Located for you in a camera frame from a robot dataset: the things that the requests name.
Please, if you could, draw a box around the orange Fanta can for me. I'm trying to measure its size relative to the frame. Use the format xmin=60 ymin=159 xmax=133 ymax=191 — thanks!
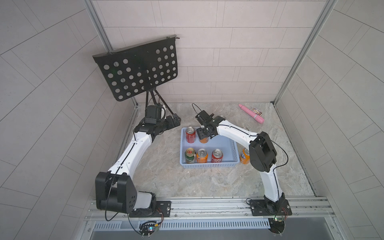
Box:
xmin=240 ymin=148 xmax=250 ymax=165

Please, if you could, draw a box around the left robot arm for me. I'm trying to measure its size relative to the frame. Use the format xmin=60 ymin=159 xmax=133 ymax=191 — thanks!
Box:
xmin=95 ymin=114 xmax=181 ymax=216

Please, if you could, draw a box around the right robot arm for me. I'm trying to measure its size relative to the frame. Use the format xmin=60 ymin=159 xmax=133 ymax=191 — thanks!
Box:
xmin=196 ymin=111 xmax=285 ymax=213

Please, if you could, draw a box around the lavender perforated plastic basket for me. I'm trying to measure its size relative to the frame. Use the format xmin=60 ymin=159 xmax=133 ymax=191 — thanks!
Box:
xmin=180 ymin=127 xmax=240 ymax=169

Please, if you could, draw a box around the red cola can back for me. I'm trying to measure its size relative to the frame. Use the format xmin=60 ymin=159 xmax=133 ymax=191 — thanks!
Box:
xmin=186 ymin=127 xmax=196 ymax=144

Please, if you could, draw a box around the orange can front row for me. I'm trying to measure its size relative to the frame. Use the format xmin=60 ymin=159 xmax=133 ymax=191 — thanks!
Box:
xmin=196 ymin=149 xmax=208 ymax=164

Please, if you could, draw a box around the red can front row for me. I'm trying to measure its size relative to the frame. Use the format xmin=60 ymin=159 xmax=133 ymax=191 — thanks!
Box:
xmin=211 ymin=149 xmax=223 ymax=163

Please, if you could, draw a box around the green and red can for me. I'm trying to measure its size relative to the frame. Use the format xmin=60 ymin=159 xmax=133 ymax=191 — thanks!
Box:
xmin=184 ymin=148 xmax=196 ymax=164

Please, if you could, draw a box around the small brown card box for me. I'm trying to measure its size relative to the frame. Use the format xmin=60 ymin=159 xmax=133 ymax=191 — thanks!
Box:
xmin=251 ymin=107 xmax=263 ymax=116

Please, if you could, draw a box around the pink marker pen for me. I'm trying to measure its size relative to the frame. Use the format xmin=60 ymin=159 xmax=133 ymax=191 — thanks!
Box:
xmin=239 ymin=104 xmax=265 ymax=124

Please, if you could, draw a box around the black perforated music stand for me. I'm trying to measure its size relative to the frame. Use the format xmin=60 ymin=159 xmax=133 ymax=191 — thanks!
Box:
xmin=93 ymin=35 xmax=179 ymax=102

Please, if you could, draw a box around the left round circuit board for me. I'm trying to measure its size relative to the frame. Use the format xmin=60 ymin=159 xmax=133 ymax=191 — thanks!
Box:
xmin=139 ymin=221 xmax=160 ymax=238

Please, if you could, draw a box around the round circuit board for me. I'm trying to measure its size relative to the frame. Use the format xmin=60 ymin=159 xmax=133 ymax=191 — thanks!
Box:
xmin=268 ymin=219 xmax=285 ymax=235
xmin=139 ymin=221 xmax=160 ymax=238

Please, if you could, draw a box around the right round circuit board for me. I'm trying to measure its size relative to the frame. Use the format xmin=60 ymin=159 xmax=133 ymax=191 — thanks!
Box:
xmin=268 ymin=219 xmax=285 ymax=235

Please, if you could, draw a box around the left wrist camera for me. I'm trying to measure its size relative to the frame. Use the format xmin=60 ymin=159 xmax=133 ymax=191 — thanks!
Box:
xmin=145 ymin=104 xmax=166 ymax=125

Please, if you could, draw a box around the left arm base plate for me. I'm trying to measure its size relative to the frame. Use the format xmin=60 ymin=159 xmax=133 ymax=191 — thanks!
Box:
xmin=130 ymin=201 xmax=172 ymax=218

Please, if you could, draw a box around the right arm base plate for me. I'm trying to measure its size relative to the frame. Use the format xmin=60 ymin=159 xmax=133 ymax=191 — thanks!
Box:
xmin=246 ymin=198 xmax=293 ymax=217

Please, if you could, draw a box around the aluminium front rail frame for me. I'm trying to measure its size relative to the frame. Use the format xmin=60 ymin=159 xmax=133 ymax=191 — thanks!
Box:
xmin=72 ymin=196 xmax=347 ymax=240

